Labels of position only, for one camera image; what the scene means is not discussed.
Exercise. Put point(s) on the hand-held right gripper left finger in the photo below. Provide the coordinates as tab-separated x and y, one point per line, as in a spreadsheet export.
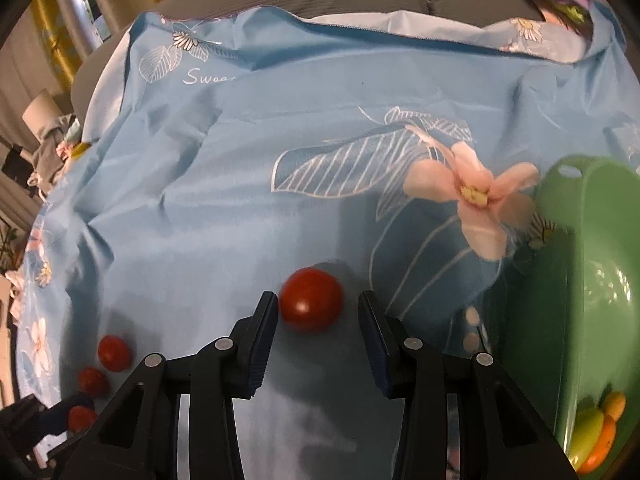
260	347

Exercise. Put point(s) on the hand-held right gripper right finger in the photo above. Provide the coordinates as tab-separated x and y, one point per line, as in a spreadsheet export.
380	355

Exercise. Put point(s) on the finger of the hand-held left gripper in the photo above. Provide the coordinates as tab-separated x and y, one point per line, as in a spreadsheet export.
70	404
62	452

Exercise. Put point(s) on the red tomato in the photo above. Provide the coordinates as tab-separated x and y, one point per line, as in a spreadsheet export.
81	420
114	352
311	306
93	381

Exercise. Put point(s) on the green plastic basin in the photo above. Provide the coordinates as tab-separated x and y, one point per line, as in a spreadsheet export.
550	310

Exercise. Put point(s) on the yellow-brown round fruit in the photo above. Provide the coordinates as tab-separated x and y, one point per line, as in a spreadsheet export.
614	405

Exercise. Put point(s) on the orange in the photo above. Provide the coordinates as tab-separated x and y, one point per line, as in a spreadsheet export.
602	447

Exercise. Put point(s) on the blue floral bed sheet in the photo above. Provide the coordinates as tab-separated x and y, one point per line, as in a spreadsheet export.
250	185

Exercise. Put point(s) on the black box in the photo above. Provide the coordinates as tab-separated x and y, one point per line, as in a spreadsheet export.
15	162

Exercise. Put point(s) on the pile of grey clothes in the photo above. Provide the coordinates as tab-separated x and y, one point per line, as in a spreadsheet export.
62	147

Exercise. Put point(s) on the silver column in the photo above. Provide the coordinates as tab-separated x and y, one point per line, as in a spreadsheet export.
77	0

